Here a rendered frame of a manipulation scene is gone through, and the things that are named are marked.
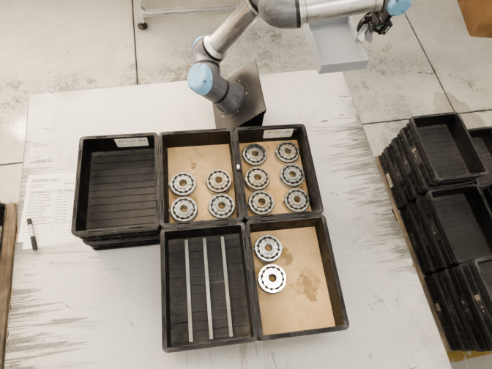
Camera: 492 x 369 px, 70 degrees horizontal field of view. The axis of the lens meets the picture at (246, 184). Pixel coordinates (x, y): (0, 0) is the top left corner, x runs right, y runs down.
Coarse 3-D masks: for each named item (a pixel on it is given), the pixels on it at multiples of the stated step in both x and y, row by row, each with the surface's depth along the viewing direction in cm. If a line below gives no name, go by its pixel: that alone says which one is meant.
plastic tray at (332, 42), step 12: (312, 24) 152; (324, 24) 153; (336, 24) 154; (348, 24) 152; (312, 36) 144; (324, 36) 150; (336, 36) 151; (348, 36) 151; (312, 48) 145; (324, 48) 147; (336, 48) 148; (348, 48) 148; (360, 48) 145; (324, 60) 145; (336, 60) 145; (348, 60) 145; (360, 60) 139; (324, 72) 142
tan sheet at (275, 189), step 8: (240, 144) 150; (248, 144) 151; (264, 144) 151; (272, 144) 152; (296, 144) 153; (240, 152) 149; (272, 152) 150; (272, 160) 148; (248, 168) 146; (264, 168) 146; (272, 168) 147; (280, 168) 147; (272, 176) 145; (272, 184) 144; (280, 184) 144; (304, 184) 145; (248, 192) 141; (272, 192) 142; (280, 192) 142; (280, 200) 141; (296, 200) 141; (280, 208) 140
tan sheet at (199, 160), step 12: (228, 144) 150; (168, 156) 146; (180, 156) 146; (192, 156) 146; (204, 156) 147; (216, 156) 147; (228, 156) 148; (168, 168) 143; (180, 168) 144; (192, 168) 144; (204, 168) 144; (216, 168) 145; (228, 168) 145; (168, 180) 141; (204, 192) 140; (228, 192) 141; (204, 204) 138; (204, 216) 136
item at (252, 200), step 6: (258, 192) 138; (264, 192) 138; (252, 198) 137; (270, 198) 138; (252, 204) 136; (270, 204) 137; (252, 210) 135; (258, 210) 135; (264, 210) 136; (270, 210) 135
